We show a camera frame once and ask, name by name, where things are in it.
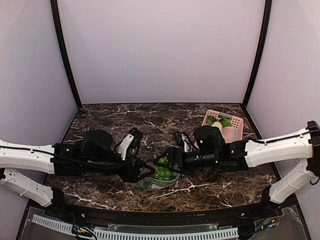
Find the black front table rail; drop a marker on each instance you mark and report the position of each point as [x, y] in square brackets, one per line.
[236, 216]

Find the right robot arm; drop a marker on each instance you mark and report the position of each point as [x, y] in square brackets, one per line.
[241, 155]

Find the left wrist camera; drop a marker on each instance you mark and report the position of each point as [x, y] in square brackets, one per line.
[130, 144]

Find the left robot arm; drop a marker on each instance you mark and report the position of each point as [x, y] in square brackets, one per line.
[93, 154]

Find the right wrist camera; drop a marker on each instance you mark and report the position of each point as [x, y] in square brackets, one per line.
[183, 141]

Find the right black frame post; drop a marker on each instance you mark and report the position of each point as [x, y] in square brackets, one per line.
[259, 52]

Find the pink plastic basket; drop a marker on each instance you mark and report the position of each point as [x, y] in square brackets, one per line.
[231, 126]

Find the clear zip top bag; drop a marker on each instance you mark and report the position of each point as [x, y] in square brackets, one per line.
[153, 184]

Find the green grape bunch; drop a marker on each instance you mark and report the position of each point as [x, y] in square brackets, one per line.
[162, 173]

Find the left black frame post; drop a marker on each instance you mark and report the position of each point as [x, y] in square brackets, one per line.
[63, 52]

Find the white slotted cable duct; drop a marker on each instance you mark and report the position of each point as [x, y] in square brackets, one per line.
[129, 232]

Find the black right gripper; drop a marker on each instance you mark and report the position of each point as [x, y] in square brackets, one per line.
[177, 160]

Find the black frame post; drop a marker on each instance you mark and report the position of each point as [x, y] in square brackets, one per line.
[259, 52]
[63, 52]

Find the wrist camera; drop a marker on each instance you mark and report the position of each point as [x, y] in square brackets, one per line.
[130, 144]
[183, 141]

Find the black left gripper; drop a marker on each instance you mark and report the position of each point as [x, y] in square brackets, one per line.
[131, 171]

